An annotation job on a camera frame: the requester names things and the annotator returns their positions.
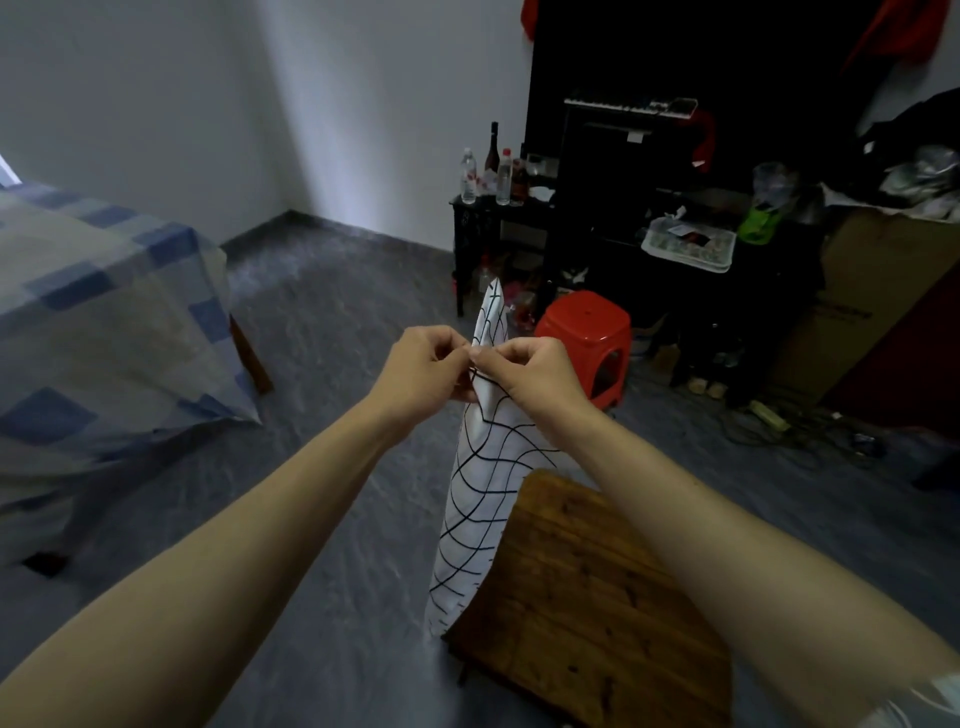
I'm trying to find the small red cloth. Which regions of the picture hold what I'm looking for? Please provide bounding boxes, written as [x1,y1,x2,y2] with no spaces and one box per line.
[686,110,718,174]

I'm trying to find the person's left hand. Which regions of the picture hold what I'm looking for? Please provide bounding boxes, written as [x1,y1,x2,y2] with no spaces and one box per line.
[367,324,478,445]

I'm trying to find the wooden folding table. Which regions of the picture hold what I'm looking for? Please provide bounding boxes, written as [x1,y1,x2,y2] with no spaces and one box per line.
[442,468,733,728]

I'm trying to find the person's white sleeve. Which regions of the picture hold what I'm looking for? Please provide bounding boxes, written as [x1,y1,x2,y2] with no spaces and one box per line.
[862,671,960,728]

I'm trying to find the black bag pile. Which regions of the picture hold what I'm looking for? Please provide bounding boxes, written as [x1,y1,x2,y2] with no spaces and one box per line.
[854,89,960,204]

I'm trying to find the person's left forearm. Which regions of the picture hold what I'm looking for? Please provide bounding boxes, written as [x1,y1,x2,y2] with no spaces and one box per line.
[0,397,399,728]

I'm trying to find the black television screen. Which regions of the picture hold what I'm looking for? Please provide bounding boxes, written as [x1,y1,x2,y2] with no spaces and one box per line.
[524,0,886,189]

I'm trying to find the clear plastic bag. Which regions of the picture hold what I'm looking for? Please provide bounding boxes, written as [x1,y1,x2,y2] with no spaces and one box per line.
[752,161,800,211]

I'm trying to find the red plastic stool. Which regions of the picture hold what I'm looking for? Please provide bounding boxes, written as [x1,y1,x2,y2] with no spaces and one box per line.
[533,290,633,412]

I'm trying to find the white paper sheet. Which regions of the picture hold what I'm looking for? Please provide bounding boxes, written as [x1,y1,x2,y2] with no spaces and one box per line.
[821,183,960,226]

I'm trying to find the long red cloth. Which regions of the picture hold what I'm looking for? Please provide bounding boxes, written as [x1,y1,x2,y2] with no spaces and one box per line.
[521,0,954,69]

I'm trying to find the tangled dark cables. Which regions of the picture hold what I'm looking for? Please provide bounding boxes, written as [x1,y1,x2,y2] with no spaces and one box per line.
[719,404,886,466]

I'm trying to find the tall cardboard box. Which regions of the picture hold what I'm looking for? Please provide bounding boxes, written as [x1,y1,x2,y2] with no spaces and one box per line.
[772,208,960,406]

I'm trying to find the person's right forearm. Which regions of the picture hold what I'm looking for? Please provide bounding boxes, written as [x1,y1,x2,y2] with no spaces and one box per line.
[554,408,960,728]

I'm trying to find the white patterned tray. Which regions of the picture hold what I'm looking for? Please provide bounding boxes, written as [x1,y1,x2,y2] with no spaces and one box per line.
[641,215,738,274]

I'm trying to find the person's right hand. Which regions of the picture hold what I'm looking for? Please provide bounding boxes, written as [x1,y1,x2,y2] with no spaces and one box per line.
[468,335,601,448]

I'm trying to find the black low cabinet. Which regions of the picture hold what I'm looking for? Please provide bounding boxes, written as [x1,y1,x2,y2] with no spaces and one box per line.
[554,187,826,406]

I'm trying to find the yellow slippers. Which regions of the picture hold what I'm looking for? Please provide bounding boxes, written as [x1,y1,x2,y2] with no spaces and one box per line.
[748,399,793,434]

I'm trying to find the green cup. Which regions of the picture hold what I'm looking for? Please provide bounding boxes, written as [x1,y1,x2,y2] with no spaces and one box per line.
[738,202,781,245]

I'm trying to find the black keyboard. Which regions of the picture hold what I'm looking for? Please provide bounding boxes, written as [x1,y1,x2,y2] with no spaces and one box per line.
[563,93,699,121]

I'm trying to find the large red upright panel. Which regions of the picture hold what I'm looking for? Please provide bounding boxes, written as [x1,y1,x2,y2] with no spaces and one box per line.
[824,262,960,436]

